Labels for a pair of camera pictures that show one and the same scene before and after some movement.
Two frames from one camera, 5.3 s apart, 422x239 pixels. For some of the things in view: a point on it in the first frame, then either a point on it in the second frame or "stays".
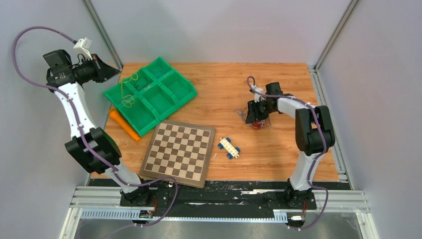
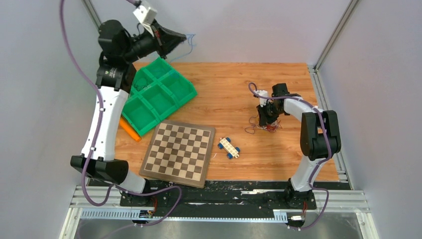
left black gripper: (103, 72) -> (167, 45)
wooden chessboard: (180, 151) stays
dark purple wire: (243, 112) -> (251, 126)
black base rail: (219, 195) stays
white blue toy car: (231, 151) stays
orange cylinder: (127, 126) stays
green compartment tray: (145, 98) stays
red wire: (257, 124) -> (272, 128)
